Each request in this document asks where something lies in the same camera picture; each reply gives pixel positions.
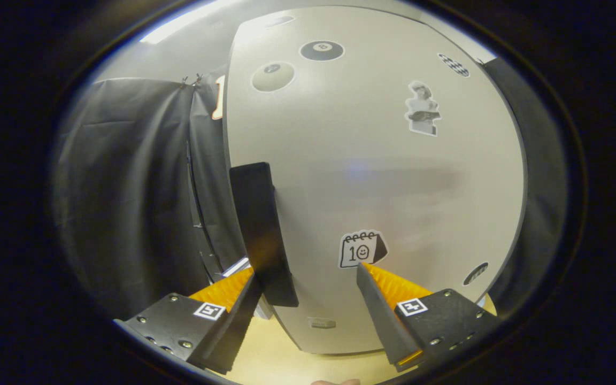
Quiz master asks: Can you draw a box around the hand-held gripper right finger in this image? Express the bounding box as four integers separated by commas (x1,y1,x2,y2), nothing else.
356,262,501,373

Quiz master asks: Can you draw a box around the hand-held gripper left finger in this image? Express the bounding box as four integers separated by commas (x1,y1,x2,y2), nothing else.
113,266,263,375

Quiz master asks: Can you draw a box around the black door handle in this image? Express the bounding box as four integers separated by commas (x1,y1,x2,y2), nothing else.
229,161,299,309

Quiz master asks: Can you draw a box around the white cabinet door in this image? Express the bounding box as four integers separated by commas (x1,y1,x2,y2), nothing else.
222,5,529,355

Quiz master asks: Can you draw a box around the black backdrop cloth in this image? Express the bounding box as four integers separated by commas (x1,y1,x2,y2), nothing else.
51,56,571,321

